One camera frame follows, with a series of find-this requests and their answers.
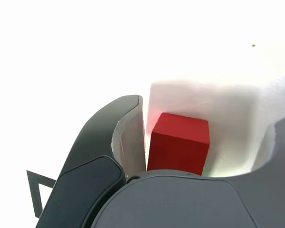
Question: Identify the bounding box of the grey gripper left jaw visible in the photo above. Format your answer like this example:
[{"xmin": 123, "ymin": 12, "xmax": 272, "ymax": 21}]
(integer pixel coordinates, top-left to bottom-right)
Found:
[{"xmin": 35, "ymin": 94, "xmax": 148, "ymax": 228}]

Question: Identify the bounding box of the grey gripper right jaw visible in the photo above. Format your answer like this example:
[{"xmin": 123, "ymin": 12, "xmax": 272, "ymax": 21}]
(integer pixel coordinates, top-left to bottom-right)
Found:
[{"xmin": 85, "ymin": 113, "xmax": 285, "ymax": 228}]

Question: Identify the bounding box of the red cube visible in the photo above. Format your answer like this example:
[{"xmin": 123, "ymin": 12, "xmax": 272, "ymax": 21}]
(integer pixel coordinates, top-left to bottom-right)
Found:
[{"xmin": 147, "ymin": 112, "xmax": 210, "ymax": 176}]

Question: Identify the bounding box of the black tape square outline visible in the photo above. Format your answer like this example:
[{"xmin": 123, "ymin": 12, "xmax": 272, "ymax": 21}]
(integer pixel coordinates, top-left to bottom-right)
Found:
[{"xmin": 26, "ymin": 170, "xmax": 56, "ymax": 219}]

